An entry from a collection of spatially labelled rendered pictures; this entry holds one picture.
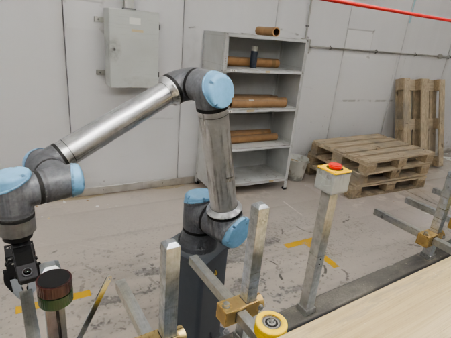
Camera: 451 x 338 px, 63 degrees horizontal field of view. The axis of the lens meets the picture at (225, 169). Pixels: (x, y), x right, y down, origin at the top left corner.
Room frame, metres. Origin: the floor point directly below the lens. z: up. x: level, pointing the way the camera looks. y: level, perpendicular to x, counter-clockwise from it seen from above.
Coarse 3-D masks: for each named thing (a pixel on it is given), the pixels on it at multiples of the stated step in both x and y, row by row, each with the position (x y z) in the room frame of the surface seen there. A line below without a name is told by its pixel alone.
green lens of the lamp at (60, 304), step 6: (72, 288) 0.54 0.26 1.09; (72, 294) 0.54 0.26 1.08; (42, 300) 0.51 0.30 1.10; (48, 300) 0.51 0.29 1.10; (54, 300) 0.51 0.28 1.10; (60, 300) 0.51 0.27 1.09; (66, 300) 0.52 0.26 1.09; (42, 306) 0.51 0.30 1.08; (48, 306) 0.50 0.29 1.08; (54, 306) 0.51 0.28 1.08; (60, 306) 0.51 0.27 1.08
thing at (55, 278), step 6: (54, 270) 0.56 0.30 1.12; (60, 270) 0.56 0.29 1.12; (42, 276) 0.54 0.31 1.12; (48, 276) 0.54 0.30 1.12; (54, 276) 0.54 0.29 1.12; (60, 276) 0.54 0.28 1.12; (66, 276) 0.54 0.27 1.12; (42, 282) 0.52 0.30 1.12; (48, 282) 0.52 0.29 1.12; (54, 282) 0.52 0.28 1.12; (60, 282) 0.52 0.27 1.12; (66, 294) 0.52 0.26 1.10; (60, 324) 0.55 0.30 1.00; (60, 330) 0.55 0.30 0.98; (60, 336) 0.55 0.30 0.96
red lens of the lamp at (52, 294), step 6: (48, 270) 0.56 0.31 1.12; (66, 270) 0.56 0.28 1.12; (36, 282) 0.52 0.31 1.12; (66, 282) 0.53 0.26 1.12; (36, 288) 0.51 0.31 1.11; (42, 288) 0.51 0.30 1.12; (48, 288) 0.51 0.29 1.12; (54, 288) 0.51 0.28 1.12; (60, 288) 0.51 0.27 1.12; (66, 288) 0.52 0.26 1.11; (42, 294) 0.51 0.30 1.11; (48, 294) 0.50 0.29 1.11; (54, 294) 0.51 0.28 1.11; (60, 294) 0.51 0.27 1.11
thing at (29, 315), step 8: (24, 296) 0.77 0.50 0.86; (32, 296) 0.77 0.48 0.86; (24, 304) 0.74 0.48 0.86; (32, 304) 0.74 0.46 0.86; (24, 312) 0.71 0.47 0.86; (32, 312) 0.72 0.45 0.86; (24, 320) 0.69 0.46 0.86; (32, 320) 0.69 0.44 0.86; (32, 328) 0.67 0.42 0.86; (32, 336) 0.64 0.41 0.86; (40, 336) 0.64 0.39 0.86
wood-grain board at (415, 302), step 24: (384, 288) 0.89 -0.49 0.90; (408, 288) 0.90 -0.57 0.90; (432, 288) 0.91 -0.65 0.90; (336, 312) 0.77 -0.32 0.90; (360, 312) 0.78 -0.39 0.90; (384, 312) 0.79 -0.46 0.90; (408, 312) 0.80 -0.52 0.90; (432, 312) 0.80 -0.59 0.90; (288, 336) 0.67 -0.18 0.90; (312, 336) 0.68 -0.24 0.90; (336, 336) 0.69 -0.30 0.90; (360, 336) 0.69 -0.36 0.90; (384, 336) 0.70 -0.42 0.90; (408, 336) 0.71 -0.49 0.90; (432, 336) 0.72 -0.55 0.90
